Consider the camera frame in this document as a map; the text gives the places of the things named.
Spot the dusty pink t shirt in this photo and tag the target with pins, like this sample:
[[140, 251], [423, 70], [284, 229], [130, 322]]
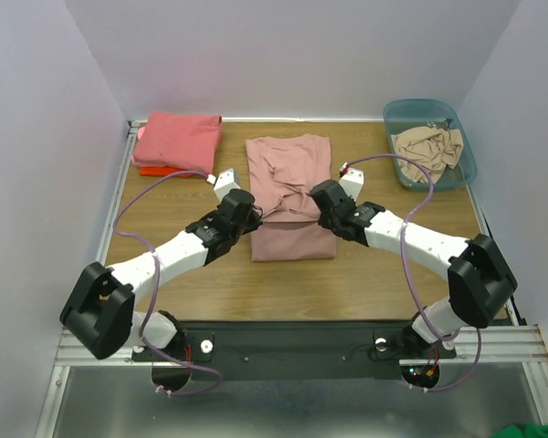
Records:
[[282, 173]]

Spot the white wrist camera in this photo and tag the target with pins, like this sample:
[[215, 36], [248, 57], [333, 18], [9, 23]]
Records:
[[224, 182], [351, 180]]

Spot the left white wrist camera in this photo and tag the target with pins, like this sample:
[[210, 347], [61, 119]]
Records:
[[224, 182]]

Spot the aluminium table frame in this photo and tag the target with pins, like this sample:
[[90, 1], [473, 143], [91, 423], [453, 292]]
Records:
[[118, 400]]

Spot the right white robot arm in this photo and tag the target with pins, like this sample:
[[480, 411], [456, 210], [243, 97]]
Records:
[[479, 279]]

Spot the folded red shirt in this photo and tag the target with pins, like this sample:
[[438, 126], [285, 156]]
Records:
[[161, 171]]

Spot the green cloth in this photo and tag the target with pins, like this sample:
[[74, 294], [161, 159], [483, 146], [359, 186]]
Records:
[[523, 431]]

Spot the teal plastic bin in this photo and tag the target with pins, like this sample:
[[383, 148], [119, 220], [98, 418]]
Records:
[[404, 114]]

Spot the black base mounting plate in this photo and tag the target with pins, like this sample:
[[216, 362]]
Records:
[[304, 350]]

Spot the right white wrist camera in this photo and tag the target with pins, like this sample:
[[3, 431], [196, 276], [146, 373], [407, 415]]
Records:
[[351, 180]]

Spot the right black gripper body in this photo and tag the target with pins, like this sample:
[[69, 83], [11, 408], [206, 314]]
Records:
[[322, 209]]

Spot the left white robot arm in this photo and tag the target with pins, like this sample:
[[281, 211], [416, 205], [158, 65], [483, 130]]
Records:
[[100, 309]]

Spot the folded salmon pink shirt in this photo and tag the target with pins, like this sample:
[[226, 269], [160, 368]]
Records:
[[183, 142]]

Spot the beige crumpled shirt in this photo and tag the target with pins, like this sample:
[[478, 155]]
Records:
[[435, 149]]

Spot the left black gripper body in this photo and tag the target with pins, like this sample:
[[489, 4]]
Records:
[[251, 224]]

